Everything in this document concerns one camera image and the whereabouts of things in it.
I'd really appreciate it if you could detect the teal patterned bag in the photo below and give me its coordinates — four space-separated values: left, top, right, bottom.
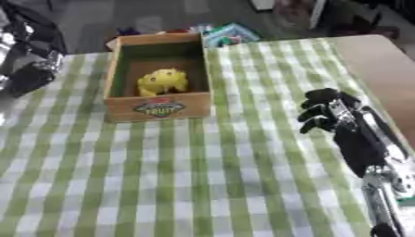
201 21 263 48

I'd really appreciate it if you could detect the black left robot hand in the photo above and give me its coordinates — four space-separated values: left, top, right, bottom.
3 49 67 98

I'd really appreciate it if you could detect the tan cardboard box green inside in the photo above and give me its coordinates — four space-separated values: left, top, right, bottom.
102 32 214 123

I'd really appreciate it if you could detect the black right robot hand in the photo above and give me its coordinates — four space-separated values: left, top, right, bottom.
295 87 410 179

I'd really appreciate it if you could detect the dark blue toy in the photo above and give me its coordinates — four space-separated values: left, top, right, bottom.
115 27 143 37

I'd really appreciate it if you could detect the yellow spotted toy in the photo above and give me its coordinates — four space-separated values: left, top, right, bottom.
134 68 190 97

